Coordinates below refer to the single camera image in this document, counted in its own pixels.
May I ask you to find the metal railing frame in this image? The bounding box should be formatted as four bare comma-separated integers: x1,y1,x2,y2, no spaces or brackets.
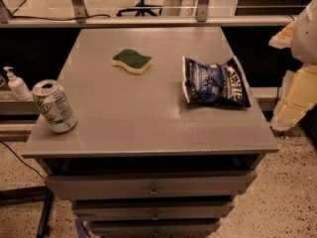
0,0,297,28

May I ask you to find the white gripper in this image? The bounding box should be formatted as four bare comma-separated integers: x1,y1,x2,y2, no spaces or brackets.
268,0,317,131

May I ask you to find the black metal stand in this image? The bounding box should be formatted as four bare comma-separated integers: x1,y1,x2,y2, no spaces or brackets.
0,185,53,238

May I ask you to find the grey drawer cabinet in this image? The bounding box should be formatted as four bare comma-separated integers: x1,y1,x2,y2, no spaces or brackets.
23,27,277,238

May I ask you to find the green white 7up can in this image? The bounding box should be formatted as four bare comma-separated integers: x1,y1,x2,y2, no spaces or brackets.
32,79,76,133

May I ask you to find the black floor cable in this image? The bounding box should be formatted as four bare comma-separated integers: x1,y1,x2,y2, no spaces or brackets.
0,140,46,180

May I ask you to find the black cable on rail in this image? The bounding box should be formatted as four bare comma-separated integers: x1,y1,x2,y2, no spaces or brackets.
0,0,112,22

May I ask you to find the white pump bottle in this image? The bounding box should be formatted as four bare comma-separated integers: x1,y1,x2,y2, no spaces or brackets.
3,66,32,101

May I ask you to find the green yellow sponge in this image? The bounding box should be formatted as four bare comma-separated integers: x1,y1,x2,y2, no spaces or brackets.
112,49,153,75

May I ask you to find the blue chip bag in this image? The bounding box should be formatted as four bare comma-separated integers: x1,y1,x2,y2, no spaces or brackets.
182,57,251,108

